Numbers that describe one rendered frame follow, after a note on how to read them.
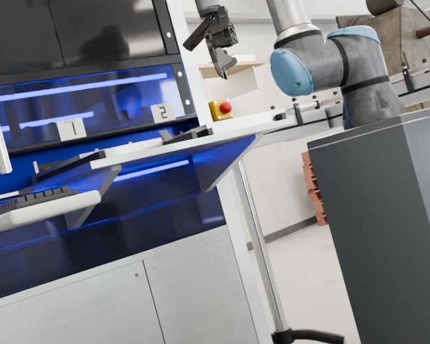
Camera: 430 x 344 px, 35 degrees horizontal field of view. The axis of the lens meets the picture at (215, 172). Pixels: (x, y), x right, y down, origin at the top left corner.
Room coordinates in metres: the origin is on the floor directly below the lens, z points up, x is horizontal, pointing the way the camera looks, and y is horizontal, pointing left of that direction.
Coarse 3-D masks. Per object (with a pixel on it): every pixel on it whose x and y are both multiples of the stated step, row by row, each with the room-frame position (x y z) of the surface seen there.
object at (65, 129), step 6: (66, 120) 2.06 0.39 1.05; (72, 120) 2.08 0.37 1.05; (78, 120) 2.09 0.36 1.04; (60, 126) 2.05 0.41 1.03; (66, 126) 2.06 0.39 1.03; (78, 126) 2.08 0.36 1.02; (60, 132) 2.05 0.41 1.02; (66, 132) 2.06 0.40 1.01; (72, 132) 2.07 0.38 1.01; (78, 132) 2.08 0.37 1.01; (84, 132) 2.09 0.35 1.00; (66, 138) 2.05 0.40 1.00; (72, 138) 2.07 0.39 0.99
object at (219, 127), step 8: (264, 112) 2.04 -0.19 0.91; (272, 112) 2.05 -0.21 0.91; (224, 120) 1.94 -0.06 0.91; (232, 120) 1.96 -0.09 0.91; (240, 120) 1.98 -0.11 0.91; (248, 120) 1.99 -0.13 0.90; (256, 120) 2.01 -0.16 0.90; (264, 120) 2.03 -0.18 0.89; (272, 120) 2.05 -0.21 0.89; (200, 128) 1.93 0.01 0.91; (216, 128) 1.92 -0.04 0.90; (224, 128) 1.94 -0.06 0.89; (232, 128) 1.95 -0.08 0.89; (240, 128) 1.97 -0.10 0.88; (176, 136) 2.02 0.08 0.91
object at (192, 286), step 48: (192, 240) 2.27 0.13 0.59; (48, 288) 1.95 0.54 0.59; (96, 288) 2.04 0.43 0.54; (144, 288) 2.13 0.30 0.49; (192, 288) 2.24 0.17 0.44; (240, 288) 2.35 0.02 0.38; (0, 336) 1.85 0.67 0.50; (48, 336) 1.93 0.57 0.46; (96, 336) 2.01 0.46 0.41; (144, 336) 2.10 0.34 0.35; (192, 336) 2.21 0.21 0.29; (240, 336) 2.32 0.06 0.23
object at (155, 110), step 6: (168, 102) 2.30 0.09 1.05; (156, 108) 2.26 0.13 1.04; (168, 108) 2.29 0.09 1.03; (156, 114) 2.26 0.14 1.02; (162, 114) 2.27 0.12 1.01; (168, 114) 2.29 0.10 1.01; (174, 114) 2.30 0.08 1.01; (156, 120) 2.26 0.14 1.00; (162, 120) 2.27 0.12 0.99; (168, 120) 2.28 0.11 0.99
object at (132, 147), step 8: (128, 144) 1.88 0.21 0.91; (136, 144) 1.89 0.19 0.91; (144, 144) 1.91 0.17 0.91; (152, 144) 1.92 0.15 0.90; (160, 144) 1.94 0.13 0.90; (112, 152) 1.84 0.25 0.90; (120, 152) 1.86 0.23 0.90; (128, 152) 1.87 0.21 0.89; (72, 160) 1.82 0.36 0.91; (48, 168) 1.94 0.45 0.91; (56, 168) 1.91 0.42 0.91; (32, 176) 2.04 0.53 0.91
